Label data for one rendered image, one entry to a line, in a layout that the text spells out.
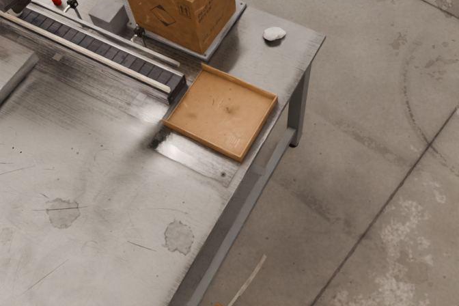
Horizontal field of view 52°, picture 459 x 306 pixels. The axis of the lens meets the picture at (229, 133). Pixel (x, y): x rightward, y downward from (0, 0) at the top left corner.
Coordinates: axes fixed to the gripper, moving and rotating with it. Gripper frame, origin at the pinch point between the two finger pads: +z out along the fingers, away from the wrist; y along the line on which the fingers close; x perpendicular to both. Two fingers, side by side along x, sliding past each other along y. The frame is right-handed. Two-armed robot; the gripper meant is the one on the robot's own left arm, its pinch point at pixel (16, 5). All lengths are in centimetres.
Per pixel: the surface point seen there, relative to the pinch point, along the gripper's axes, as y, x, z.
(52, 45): 5.6, 18.7, -6.8
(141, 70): 0, 47, -30
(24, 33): 5.8, 8.1, 2.0
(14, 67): 20.3, 14.2, -4.5
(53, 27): -0.8, 14.8, -4.8
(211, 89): -7, 69, -42
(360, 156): -50, 162, -9
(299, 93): -38, 104, -30
